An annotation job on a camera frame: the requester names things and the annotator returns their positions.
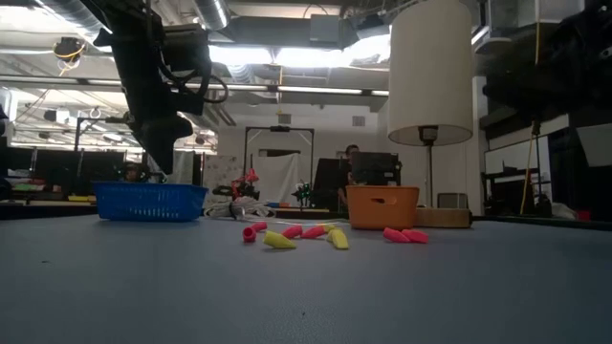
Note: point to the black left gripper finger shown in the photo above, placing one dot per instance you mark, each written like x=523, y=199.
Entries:
x=177, y=134
x=152, y=136

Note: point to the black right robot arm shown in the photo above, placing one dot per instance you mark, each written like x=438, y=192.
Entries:
x=550, y=71

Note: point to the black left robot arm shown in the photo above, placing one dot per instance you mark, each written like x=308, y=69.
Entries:
x=124, y=14

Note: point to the person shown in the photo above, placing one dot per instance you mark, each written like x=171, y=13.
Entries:
x=131, y=172
x=351, y=152

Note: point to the blue plastic basket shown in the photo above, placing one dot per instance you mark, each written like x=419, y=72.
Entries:
x=148, y=203

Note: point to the red small object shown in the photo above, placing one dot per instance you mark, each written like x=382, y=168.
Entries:
x=248, y=177

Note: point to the white cloth backdrop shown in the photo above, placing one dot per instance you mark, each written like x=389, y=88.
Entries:
x=282, y=177

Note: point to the pink eraser cap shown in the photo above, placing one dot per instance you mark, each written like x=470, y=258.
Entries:
x=248, y=234
x=396, y=235
x=313, y=232
x=291, y=231
x=259, y=226
x=417, y=236

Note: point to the green small object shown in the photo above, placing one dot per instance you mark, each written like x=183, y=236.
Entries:
x=302, y=193

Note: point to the ceiling light strip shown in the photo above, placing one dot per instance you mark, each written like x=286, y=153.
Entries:
x=315, y=90

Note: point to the yellow eraser cap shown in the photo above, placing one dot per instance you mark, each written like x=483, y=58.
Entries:
x=339, y=240
x=329, y=227
x=278, y=240

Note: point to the black monitor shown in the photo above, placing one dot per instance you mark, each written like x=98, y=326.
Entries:
x=330, y=181
x=375, y=167

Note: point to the orange plastic bin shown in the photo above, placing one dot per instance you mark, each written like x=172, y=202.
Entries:
x=363, y=215

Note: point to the silver lamp pole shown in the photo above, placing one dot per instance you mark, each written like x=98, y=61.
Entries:
x=430, y=177

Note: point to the white lamp shade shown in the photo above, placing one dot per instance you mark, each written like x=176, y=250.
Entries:
x=430, y=71

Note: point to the wooden lamp base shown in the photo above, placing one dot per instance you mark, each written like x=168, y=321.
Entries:
x=442, y=218

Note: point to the grey box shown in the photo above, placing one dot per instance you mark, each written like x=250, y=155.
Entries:
x=452, y=200

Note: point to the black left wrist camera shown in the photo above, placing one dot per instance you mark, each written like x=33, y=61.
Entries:
x=186, y=52

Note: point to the silver ventilation duct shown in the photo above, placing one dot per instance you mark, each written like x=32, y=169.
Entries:
x=212, y=14

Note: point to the black metal gantry frame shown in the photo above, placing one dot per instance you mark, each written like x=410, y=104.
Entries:
x=279, y=128

